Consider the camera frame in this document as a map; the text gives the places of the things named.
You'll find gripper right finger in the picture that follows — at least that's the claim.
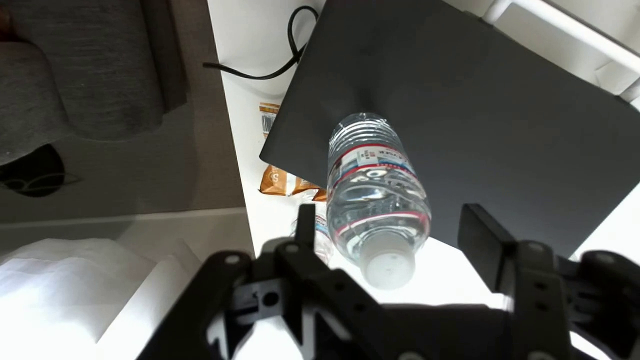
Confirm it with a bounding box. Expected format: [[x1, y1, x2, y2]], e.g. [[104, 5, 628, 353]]
[[457, 204, 640, 360]]

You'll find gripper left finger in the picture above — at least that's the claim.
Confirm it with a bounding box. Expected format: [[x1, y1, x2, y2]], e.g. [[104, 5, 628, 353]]
[[136, 204, 403, 360]]

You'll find small clear plastic bottle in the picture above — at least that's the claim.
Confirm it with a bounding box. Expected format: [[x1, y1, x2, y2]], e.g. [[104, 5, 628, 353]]
[[290, 214, 335, 266]]

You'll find clear plastic water bottle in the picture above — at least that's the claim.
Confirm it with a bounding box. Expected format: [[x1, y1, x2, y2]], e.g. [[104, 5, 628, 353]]
[[326, 112, 432, 291]]

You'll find dark grey laptop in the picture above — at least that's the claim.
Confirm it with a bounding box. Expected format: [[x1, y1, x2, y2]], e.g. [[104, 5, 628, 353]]
[[259, 0, 640, 259]]

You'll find white and orange snack packet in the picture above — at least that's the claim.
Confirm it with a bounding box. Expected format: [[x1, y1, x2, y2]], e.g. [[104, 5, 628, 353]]
[[258, 102, 281, 140]]

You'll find white bedding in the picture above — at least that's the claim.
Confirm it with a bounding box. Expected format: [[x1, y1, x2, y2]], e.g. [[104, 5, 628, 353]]
[[0, 237, 203, 360]]

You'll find black bag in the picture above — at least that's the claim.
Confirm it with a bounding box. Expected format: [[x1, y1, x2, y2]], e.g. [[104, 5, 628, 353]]
[[0, 144, 82, 199]]

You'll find grey sofa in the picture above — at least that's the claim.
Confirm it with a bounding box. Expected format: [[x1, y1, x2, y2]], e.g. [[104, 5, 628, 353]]
[[0, 0, 189, 167]]

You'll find black cable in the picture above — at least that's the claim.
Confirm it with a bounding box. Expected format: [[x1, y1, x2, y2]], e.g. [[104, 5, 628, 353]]
[[202, 5, 321, 81]]

